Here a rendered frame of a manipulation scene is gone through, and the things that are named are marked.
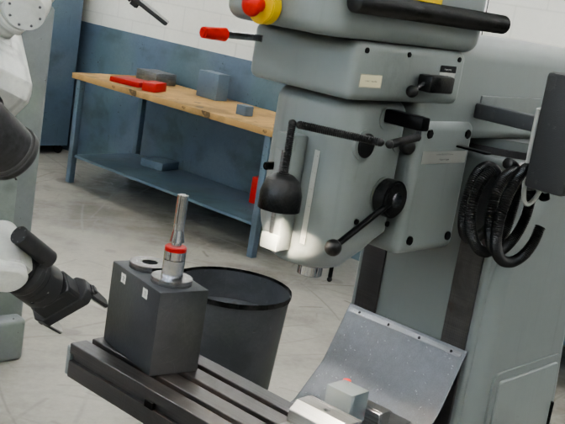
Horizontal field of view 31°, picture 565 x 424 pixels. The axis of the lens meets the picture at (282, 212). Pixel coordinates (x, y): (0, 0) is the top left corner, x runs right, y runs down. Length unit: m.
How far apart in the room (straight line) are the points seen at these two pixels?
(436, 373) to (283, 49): 0.80
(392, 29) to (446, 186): 0.39
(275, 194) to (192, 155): 6.64
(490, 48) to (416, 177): 0.32
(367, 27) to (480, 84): 0.42
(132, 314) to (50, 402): 2.13
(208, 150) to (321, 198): 6.40
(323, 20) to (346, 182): 0.31
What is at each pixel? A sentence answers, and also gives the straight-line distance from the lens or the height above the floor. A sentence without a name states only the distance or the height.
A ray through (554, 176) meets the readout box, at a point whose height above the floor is 1.55.
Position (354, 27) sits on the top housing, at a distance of 1.63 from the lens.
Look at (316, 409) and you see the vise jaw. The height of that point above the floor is 1.07.
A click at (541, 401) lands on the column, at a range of 2.45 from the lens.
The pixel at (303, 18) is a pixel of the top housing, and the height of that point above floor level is 1.75.
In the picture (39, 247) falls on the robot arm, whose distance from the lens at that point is 1.83.
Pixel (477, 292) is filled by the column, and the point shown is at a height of 1.25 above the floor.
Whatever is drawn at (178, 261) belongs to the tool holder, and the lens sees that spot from 2.14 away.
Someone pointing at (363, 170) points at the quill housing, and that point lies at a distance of 1.78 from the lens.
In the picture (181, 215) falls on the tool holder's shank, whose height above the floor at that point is 1.30.
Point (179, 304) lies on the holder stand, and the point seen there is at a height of 1.12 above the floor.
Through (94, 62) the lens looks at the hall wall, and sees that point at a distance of 9.29.
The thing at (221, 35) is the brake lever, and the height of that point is 1.70.
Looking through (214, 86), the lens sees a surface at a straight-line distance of 7.64.
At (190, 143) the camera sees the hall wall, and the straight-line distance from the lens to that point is 8.30.
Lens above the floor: 1.80
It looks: 13 degrees down
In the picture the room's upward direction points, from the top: 9 degrees clockwise
